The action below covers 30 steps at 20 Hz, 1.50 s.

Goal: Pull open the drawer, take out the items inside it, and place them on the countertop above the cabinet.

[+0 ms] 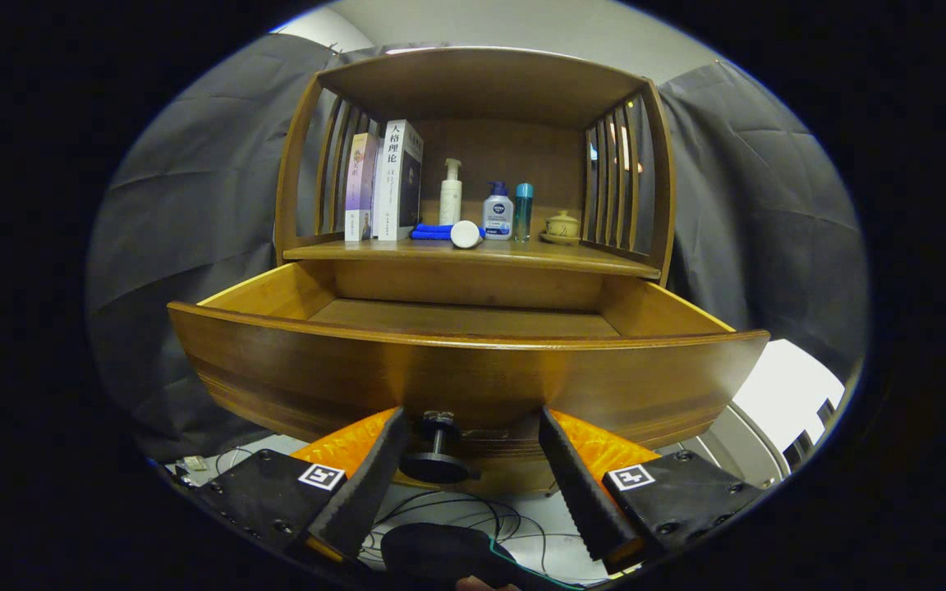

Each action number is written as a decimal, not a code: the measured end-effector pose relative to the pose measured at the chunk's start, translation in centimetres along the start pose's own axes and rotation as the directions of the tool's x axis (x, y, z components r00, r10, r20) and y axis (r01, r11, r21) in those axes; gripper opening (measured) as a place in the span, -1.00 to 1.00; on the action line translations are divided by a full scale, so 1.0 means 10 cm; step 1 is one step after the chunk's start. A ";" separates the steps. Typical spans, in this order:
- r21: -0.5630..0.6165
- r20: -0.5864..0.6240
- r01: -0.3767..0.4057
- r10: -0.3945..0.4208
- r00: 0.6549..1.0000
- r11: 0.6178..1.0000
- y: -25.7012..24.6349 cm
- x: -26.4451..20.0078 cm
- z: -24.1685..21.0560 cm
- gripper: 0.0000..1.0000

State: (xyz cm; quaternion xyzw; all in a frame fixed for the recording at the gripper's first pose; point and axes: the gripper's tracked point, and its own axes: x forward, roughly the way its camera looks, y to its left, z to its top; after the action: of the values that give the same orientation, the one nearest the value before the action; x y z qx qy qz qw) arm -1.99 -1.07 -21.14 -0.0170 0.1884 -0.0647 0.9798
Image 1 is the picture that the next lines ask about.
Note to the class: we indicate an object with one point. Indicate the brown wooden cabinet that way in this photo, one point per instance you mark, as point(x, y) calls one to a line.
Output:
point(481, 82)

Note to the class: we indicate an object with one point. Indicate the folded blue cloth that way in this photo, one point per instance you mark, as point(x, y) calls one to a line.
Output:
point(432, 233)

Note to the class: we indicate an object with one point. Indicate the white tube with green print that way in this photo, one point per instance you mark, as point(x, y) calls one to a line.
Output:
point(466, 234)

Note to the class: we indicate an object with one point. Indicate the grey ribbed panel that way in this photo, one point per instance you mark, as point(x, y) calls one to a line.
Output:
point(736, 447)

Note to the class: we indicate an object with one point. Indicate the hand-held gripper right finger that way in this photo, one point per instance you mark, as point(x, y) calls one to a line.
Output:
point(580, 492)

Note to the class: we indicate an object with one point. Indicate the dark rounded object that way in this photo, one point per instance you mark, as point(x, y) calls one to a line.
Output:
point(440, 554)

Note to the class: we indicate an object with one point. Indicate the white pump bottle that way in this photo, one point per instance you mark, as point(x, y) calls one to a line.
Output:
point(450, 197)

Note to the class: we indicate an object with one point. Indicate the black drawer knob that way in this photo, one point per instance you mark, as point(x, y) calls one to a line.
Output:
point(438, 466)

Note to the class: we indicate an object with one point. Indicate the brown wooden drawer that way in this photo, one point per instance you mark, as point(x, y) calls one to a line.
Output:
point(317, 369)

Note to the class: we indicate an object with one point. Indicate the purple white book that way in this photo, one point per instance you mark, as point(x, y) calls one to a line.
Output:
point(358, 189)

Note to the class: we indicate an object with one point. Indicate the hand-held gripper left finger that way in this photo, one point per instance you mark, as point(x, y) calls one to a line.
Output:
point(370, 484)

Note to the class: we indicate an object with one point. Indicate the black backdrop cloth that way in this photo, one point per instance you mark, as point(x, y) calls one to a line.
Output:
point(194, 246)

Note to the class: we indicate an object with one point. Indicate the thick white book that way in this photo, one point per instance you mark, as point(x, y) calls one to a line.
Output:
point(395, 185)

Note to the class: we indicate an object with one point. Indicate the brown wooden countertop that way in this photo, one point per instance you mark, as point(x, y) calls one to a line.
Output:
point(522, 253)

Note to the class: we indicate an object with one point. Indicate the beige lidded teacup with saucer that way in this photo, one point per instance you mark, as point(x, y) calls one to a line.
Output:
point(562, 226)

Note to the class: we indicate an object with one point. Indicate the white panel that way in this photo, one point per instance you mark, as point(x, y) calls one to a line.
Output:
point(785, 394)

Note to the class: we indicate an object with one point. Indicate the white bottle with blue cap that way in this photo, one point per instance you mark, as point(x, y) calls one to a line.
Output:
point(498, 217)

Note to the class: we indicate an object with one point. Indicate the teal glass bottle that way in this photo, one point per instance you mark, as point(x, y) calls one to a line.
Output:
point(524, 209)

